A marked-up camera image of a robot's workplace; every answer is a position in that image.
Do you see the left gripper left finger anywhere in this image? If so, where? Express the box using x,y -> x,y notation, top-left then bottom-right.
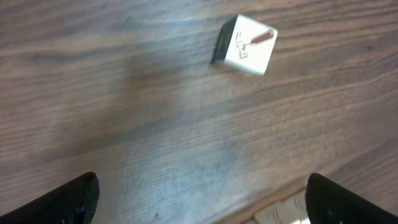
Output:
1,172 -> 100,224

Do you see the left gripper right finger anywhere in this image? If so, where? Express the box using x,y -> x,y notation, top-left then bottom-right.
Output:
305,173 -> 397,224

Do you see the acorn picture wooden block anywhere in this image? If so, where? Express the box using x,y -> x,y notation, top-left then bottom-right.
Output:
282,190 -> 308,221

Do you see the number two wooden block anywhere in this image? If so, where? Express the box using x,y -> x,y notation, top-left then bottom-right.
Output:
254,202 -> 307,224

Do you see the hammer picture wooden block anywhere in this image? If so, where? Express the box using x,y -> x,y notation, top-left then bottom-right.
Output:
213,14 -> 278,75

